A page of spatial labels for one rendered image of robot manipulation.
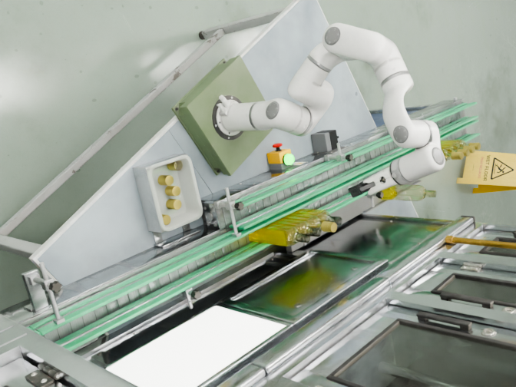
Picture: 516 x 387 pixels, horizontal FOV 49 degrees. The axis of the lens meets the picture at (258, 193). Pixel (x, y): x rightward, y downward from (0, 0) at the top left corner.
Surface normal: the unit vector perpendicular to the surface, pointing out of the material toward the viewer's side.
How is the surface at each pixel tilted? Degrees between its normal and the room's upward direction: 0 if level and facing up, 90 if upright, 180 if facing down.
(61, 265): 0
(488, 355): 90
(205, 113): 1
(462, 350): 90
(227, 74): 1
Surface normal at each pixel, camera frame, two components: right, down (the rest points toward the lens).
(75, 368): -0.19, -0.95
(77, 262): 0.69, 0.04
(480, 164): -0.52, -0.24
